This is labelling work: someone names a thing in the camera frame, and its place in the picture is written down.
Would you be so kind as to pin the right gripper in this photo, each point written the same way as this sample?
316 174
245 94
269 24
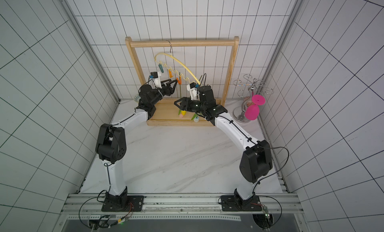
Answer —
189 104

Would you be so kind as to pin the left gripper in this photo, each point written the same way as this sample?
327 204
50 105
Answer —
169 93

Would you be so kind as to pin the orange clothespin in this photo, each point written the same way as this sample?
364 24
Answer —
170 73
179 80

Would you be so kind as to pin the white tulip flower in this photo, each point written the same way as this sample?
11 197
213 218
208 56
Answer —
195 117

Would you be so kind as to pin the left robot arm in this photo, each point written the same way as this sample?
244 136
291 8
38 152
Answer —
111 144

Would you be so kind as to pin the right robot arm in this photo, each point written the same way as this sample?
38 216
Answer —
256 161

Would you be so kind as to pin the teal clothespin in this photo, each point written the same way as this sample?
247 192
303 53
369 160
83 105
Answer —
161 67

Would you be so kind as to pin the small patterned bowl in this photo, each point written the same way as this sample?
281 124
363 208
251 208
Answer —
137 98

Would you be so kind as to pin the chrome glass holder stand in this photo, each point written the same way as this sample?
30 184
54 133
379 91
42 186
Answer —
249 87

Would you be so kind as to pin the patterned glass on stand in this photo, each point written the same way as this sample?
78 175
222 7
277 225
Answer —
247 102

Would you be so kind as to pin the pink plastic wine glass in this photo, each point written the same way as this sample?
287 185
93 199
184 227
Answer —
253 110

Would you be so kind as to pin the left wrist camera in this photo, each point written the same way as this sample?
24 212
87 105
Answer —
155 76

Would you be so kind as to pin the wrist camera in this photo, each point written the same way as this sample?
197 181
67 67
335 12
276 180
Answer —
192 88
155 76

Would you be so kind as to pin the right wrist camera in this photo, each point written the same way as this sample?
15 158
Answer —
192 88

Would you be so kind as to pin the wooden hanging rack frame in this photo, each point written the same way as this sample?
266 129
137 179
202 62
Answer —
167 114

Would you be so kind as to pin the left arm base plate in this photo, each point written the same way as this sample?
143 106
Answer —
123 203

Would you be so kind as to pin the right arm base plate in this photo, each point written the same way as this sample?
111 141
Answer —
237 204

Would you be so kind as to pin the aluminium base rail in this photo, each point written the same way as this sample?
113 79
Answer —
87 207

